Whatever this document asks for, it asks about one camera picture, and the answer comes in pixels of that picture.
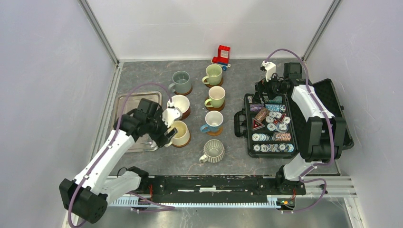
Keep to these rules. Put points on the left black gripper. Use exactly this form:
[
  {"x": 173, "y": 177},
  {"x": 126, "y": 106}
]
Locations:
[{"x": 161, "y": 139}]

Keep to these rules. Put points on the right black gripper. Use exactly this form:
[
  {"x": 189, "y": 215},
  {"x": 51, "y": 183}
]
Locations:
[{"x": 265, "y": 86}]

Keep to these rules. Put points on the metal tray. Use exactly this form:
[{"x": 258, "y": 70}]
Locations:
[{"x": 131, "y": 112}]

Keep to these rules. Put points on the white bowl mug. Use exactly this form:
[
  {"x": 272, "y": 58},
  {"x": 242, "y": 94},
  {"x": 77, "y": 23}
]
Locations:
[{"x": 179, "y": 101}]

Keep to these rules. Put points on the cream ribbed mug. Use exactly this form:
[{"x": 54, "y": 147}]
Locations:
[{"x": 181, "y": 131}]

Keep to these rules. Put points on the grey-green mug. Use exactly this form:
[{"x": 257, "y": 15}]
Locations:
[{"x": 181, "y": 83}]

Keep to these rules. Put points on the light green mug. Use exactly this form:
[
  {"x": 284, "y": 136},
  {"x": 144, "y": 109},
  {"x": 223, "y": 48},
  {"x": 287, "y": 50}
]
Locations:
[{"x": 216, "y": 97}]

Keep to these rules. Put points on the blue white mug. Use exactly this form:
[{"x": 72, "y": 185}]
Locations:
[{"x": 214, "y": 120}]

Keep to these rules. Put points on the light wooden coaster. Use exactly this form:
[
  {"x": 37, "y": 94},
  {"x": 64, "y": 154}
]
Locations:
[{"x": 218, "y": 132}]

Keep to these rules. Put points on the grey ribbed mug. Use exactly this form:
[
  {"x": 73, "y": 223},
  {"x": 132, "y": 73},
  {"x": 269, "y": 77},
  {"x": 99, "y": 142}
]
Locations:
[{"x": 213, "y": 151}]

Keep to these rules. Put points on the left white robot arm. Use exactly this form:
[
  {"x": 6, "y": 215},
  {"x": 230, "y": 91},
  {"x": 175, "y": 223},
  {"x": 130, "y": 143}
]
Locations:
[{"x": 89, "y": 193}]

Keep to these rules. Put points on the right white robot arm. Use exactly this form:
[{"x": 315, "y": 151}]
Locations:
[{"x": 323, "y": 132}]

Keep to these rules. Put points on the black poker chip case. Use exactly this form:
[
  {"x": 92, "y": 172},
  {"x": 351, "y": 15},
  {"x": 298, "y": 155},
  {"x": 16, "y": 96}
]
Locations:
[{"x": 290, "y": 117}]

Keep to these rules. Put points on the red toy truck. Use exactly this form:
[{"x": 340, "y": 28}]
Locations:
[{"x": 223, "y": 57}]

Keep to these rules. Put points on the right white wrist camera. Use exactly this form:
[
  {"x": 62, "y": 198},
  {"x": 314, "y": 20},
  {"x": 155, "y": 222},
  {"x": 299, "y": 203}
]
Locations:
[{"x": 269, "y": 68}]

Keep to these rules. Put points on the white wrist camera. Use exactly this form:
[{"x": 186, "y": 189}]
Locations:
[
  {"x": 171, "y": 114},
  {"x": 269, "y": 68}
]

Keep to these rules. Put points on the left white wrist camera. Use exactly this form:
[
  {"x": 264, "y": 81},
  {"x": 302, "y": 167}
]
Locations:
[{"x": 171, "y": 114}]

